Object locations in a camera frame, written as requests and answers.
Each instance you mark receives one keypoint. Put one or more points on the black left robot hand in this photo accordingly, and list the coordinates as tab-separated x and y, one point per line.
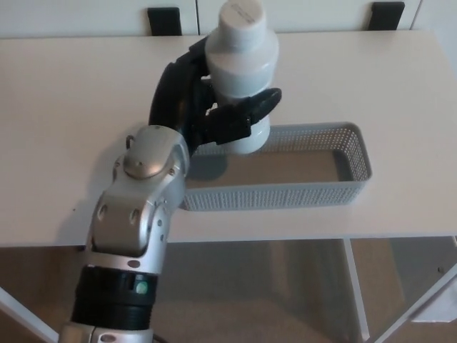
175	96

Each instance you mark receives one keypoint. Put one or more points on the white plastic bottle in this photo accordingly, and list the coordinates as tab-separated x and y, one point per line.
242	60

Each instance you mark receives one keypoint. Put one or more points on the white desk trestle leg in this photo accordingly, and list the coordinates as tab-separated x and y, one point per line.
357	296

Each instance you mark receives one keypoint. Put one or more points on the grey perforated plastic basket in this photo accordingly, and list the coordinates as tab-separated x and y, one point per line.
285	196

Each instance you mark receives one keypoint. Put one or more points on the white slanted frame bar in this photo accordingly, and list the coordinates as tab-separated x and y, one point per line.
417	303
25	318

